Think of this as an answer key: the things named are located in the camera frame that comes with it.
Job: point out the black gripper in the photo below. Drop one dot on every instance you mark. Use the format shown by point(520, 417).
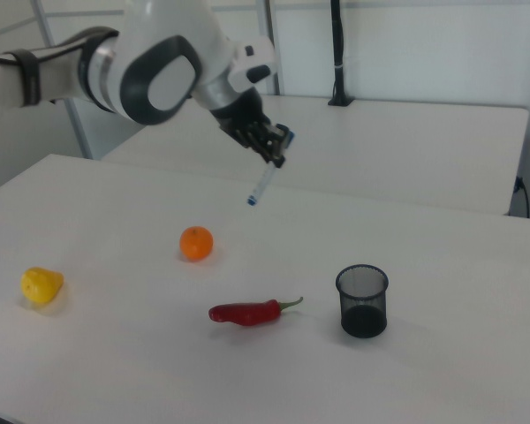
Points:
point(243, 112)

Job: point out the blue and white marker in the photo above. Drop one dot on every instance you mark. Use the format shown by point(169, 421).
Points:
point(260, 185)

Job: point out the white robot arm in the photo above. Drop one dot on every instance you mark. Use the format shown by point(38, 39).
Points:
point(159, 88)

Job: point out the white side table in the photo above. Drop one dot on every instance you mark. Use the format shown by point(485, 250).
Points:
point(380, 146)

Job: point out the orange mandarin fruit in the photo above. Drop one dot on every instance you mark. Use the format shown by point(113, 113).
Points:
point(196, 244)

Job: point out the red chili pepper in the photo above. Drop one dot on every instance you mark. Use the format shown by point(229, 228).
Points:
point(243, 313)

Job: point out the black mesh pen cup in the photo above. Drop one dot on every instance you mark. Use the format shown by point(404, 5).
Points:
point(364, 318)

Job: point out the yellow toy pear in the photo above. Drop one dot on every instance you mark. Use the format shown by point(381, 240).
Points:
point(40, 285)

